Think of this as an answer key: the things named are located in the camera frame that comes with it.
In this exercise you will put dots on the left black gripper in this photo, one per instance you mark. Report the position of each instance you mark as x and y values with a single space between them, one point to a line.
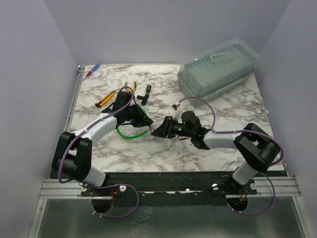
142 120

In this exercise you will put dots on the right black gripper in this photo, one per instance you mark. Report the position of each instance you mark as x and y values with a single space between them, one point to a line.
165 130

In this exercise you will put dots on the green cable lock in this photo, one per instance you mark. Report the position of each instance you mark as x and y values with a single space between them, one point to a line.
131 133

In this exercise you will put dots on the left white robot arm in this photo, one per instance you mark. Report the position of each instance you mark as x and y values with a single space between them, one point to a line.
73 156

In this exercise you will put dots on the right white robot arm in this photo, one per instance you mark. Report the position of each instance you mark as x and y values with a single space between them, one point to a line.
257 148

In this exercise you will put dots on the silver padlock keys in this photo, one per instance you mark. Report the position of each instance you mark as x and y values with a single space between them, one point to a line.
174 141

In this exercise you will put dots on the black T-shaped tool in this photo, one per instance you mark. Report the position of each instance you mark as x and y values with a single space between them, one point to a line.
144 98

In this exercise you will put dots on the yellow utility knife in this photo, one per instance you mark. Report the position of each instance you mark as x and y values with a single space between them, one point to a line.
105 99

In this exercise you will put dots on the blue red screwdriver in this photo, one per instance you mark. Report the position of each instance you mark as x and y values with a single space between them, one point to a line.
92 70

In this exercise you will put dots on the translucent green plastic toolbox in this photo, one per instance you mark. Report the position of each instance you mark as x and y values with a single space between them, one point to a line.
218 70

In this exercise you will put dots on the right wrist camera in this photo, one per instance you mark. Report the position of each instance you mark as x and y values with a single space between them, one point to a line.
177 112

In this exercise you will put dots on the yellow handled pliers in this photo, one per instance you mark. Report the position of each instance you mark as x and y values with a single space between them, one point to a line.
130 88

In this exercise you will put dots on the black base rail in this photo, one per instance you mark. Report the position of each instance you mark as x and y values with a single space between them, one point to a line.
168 188

